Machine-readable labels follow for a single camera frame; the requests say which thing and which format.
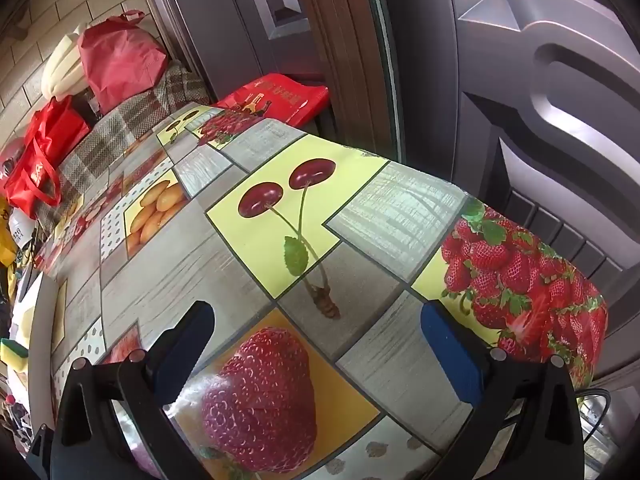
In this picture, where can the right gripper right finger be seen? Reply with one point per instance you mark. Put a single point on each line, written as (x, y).
(546, 439)

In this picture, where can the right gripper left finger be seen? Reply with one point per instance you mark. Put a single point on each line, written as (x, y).
(88, 443)

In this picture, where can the yellow green sponge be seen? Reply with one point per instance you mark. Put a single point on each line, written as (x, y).
(14, 355)

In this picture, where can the glossy red tote bag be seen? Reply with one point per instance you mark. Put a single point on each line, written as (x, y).
(52, 133)

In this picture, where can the fruit pattern tablecloth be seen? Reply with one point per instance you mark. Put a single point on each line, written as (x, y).
(277, 228)

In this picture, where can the plaid blanket covered bench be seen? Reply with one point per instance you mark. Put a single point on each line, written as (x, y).
(118, 130)

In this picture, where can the cream foam roll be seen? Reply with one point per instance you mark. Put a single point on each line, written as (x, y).
(63, 74)

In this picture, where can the flat red gift bag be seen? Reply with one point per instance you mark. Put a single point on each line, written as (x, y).
(278, 97)

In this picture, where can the dark red fabric bag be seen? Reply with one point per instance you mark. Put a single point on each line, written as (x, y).
(120, 59)

